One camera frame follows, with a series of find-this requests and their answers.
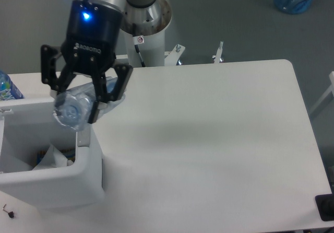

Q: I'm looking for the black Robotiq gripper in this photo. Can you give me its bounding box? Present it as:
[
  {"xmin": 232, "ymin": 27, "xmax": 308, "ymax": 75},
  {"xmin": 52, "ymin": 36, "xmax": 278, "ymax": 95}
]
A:
[{"xmin": 40, "ymin": 0, "xmax": 133, "ymax": 124}]

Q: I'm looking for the crushed clear plastic bottle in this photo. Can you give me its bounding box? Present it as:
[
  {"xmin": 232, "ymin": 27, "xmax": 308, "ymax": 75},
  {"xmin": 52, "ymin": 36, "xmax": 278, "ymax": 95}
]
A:
[{"xmin": 51, "ymin": 76, "xmax": 127, "ymax": 132}]

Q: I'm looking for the white plastic wrapper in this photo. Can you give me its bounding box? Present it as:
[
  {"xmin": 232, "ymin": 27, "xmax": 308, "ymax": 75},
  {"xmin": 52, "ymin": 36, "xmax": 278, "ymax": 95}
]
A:
[{"xmin": 32, "ymin": 144, "xmax": 76, "ymax": 171}]

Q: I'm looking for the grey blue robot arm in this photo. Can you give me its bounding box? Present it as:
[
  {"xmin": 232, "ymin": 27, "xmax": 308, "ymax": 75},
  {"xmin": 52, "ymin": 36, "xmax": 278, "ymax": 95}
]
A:
[{"xmin": 40, "ymin": 0, "xmax": 155, "ymax": 124}]

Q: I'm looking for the white plastic trash can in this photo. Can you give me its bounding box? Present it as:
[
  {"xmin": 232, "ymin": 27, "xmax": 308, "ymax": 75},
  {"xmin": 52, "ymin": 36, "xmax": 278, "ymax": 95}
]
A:
[{"xmin": 1, "ymin": 98, "xmax": 105, "ymax": 208}]

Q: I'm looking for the blue labelled drink bottle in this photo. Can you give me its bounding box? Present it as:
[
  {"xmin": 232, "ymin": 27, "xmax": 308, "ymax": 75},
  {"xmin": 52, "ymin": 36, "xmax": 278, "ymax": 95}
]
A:
[{"xmin": 1, "ymin": 71, "xmax": 25, "ymax": 101}]

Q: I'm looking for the blue yellow snack packet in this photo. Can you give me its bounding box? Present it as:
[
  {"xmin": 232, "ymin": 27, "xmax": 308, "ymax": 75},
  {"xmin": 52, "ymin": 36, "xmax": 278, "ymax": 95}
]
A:
[{"xmin": 36, "ymin": 147, "xmax": 76, "ymax": 166}]

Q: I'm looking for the white furniture leg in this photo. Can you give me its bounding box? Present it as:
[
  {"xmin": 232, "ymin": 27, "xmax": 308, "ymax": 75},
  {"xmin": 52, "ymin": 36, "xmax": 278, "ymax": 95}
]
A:
[{"xmin": 309, "ymin": 71, "xmax": 333, "ymax": 119}]

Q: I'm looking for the black device at table edge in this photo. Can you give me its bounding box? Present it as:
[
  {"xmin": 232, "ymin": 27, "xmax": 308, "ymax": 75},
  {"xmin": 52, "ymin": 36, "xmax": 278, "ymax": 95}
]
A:
[{"xmin": 315, "ymin": 194, "xmax": 333, "ymax": 222}]

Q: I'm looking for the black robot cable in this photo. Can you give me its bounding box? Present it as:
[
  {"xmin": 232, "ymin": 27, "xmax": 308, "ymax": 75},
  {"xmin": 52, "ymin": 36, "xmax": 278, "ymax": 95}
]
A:
[{"xmin": 130, "ymin": 21, "xmax": 147, "ymax": 68}]

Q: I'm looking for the white metal base frame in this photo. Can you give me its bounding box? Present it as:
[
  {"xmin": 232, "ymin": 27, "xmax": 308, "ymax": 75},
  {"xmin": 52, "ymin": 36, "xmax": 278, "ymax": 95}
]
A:
[{"xmin": 116, "ymin": 41, "xmax": 224, "ymax": 66}]

